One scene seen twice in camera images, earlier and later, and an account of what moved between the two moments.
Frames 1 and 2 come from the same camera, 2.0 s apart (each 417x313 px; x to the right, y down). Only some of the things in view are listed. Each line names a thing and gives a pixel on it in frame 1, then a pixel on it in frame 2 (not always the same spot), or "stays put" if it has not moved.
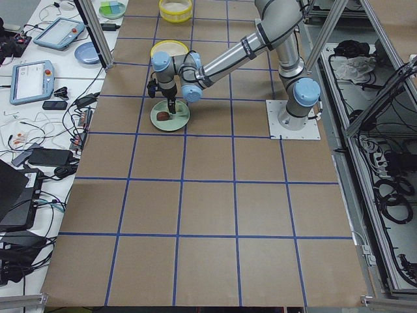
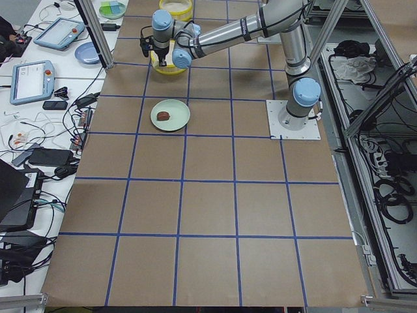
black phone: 55,105 stays put
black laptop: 19,191 stays put
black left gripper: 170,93 -> 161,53
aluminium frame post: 96,31 stays put
